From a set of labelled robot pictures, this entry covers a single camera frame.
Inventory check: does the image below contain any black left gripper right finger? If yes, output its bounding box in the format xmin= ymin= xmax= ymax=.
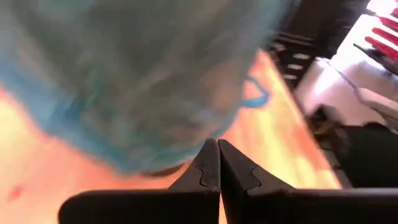
xmin=218 ymin=139 xmax=398 ymax=224

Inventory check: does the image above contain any teal plastic trash bag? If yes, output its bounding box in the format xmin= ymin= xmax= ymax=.
xmin=0 ymin=0 xmax=293 ymax=175

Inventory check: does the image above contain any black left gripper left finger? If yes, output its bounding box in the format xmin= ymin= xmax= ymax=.
xmin=58 ymin=138 xmax=221 ymax=224

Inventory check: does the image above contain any grey plastic trash bin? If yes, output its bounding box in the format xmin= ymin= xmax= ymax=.
xmin=139 ymin=163 xmax=186 ymax=178

